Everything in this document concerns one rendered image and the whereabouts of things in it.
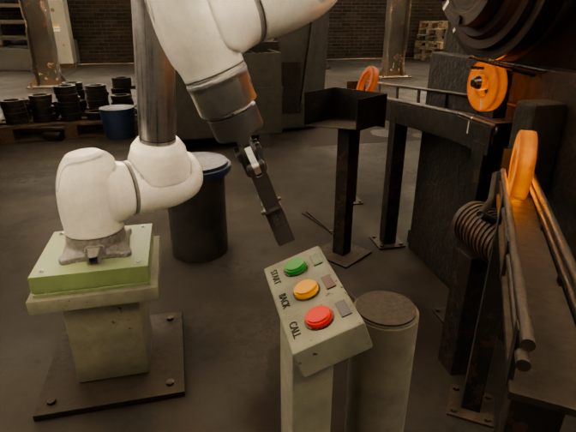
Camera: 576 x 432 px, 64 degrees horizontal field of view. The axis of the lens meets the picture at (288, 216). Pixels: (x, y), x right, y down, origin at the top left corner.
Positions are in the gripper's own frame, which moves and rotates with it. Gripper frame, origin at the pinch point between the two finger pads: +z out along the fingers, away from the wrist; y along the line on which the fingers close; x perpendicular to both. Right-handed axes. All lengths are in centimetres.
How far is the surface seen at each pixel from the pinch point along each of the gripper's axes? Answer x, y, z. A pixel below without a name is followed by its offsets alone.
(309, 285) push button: -0.4, -7.4, 8.4
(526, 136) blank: -55, 13, 11
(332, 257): -18, 106, 79
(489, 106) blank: -73, 56, 20
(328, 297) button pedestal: -2.4, -11.0, 9.5
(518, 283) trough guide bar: -20.3, -32.3, 1.7
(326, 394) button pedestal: 4.1, -12.1, 26.6
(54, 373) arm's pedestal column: 79, 53, 42
